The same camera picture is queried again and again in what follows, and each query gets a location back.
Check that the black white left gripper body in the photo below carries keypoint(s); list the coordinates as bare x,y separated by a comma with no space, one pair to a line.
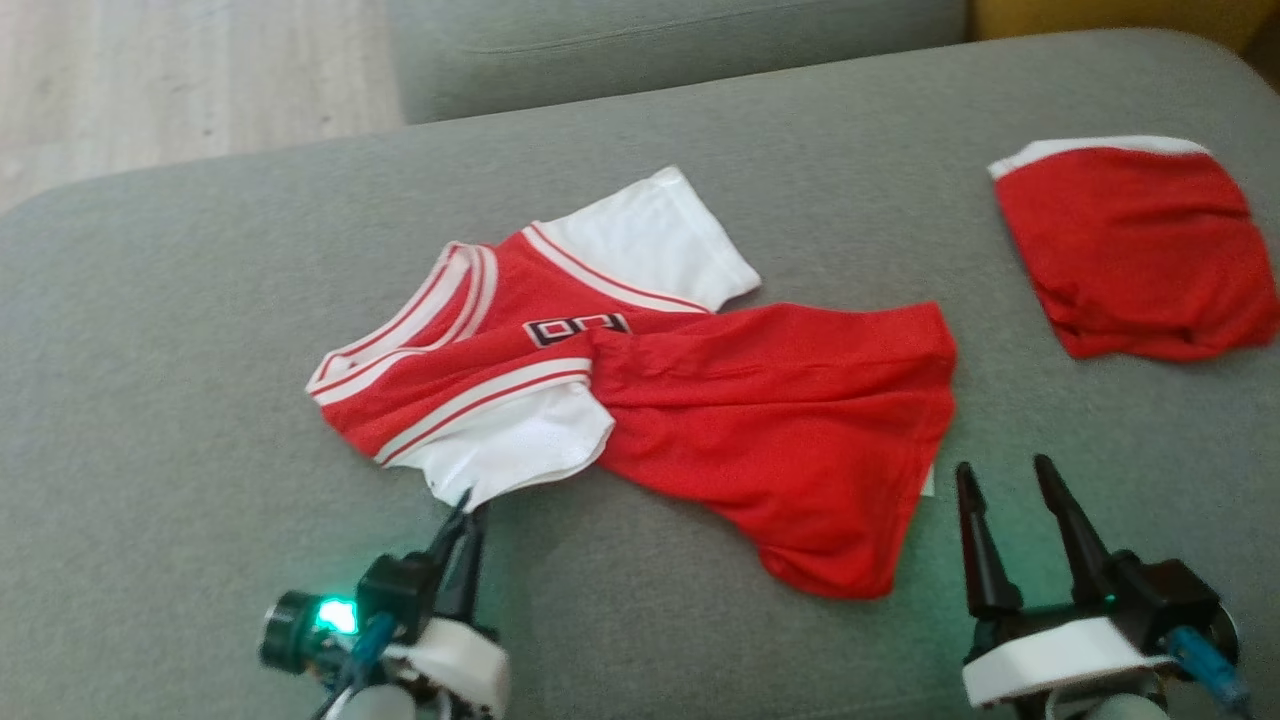
460,660

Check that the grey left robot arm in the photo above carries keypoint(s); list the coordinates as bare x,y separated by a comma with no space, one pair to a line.
375,705

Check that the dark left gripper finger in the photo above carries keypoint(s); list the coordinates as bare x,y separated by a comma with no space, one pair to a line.
465,580
448,540

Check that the red shorts with white waistband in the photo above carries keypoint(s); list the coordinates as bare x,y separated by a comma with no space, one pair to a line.
1130,250

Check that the round black left wrist camera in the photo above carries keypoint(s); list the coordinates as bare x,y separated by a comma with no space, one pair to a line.
295,630

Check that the red and white jersey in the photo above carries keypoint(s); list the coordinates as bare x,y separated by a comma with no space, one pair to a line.
780,420

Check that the mustard yellow cushion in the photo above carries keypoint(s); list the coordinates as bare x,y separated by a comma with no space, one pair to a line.
1100,15

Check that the grey sofa seat cushion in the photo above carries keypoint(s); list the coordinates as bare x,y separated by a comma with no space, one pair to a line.
200,350

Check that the grey sofa side cushion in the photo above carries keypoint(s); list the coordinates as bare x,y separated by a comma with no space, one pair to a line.
650,50

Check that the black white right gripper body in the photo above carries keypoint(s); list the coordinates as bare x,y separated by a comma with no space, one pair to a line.
1060,655

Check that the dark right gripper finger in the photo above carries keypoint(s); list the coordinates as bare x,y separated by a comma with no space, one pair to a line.
985,570
1080,545

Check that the round black wrist camera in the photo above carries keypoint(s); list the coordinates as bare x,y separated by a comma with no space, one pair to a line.
1222,640
295,630

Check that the round black right wrist camera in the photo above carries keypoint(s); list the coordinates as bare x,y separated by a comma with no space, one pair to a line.
1222,640

